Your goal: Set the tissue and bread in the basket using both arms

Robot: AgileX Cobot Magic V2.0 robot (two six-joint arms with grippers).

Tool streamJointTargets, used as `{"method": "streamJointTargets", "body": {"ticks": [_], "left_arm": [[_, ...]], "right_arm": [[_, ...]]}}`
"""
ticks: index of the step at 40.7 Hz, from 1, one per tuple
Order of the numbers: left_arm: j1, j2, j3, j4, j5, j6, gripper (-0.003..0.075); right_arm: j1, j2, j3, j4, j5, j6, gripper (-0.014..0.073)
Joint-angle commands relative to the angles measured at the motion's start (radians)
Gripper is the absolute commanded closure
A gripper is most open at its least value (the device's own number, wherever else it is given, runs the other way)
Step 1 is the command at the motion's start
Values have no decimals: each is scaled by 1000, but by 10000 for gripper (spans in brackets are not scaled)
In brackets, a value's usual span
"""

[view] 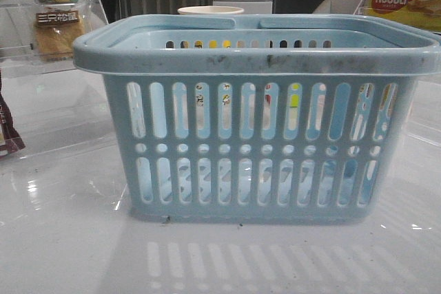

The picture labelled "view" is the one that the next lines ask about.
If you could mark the packaged bread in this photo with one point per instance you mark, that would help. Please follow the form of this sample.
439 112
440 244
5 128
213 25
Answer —
55 32

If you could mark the light blue plastic basket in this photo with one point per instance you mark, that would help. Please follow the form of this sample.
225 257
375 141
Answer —
272 118

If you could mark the yellow popcorn paper cup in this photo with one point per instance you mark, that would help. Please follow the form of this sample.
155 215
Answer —
210 10

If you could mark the clear acrylic left shelf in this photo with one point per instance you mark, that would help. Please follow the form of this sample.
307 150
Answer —
21 54

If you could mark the clear acrylic shelf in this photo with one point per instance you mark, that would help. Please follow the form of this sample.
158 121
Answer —
361 5
21 54

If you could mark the dark brown snack packet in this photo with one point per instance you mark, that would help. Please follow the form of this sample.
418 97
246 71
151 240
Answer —
10 138

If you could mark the clear acrylic right shelf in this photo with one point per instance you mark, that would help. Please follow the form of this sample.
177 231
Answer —
361 5

